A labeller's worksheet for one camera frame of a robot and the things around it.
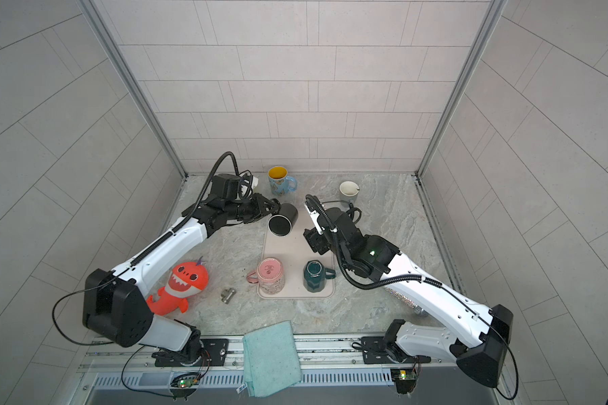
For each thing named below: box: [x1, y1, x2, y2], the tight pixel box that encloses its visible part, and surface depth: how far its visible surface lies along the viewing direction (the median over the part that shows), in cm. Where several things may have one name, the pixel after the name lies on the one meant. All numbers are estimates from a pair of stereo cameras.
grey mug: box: [339, 180, 360, 202], surface depth 101 cm
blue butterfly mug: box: [267, 165, 298, 196], surface depth 106 cm
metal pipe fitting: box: [221, 287, 237, 305], surface depth 82 cm
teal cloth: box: [242, 320, 303, 398], surface depth 71 cm
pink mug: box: [246, 257, 286, 295], surface depth 78 cm
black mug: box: [266, 202, 299, 238], surface depth 78 cm
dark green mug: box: [303, 259, 337, 293], surface depth 79 cm
